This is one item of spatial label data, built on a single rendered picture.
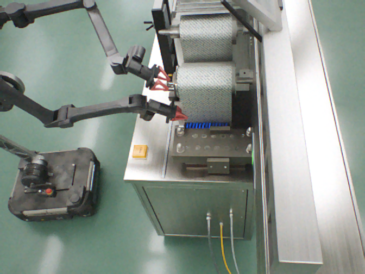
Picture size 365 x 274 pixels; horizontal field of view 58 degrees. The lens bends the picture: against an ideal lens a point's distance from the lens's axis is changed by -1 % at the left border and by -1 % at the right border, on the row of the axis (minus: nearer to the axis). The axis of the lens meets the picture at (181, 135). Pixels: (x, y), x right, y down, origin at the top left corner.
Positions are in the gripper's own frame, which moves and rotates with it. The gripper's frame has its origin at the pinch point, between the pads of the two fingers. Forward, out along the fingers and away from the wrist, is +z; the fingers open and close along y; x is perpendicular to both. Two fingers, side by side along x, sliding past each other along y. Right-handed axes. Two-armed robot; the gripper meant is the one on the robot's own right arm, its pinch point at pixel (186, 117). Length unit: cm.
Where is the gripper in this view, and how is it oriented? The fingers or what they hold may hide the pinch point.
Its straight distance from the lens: 162.7
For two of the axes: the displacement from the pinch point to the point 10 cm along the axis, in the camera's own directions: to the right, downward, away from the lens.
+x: 3.9, -5.1, -7.7
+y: -1.0, 8.1, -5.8
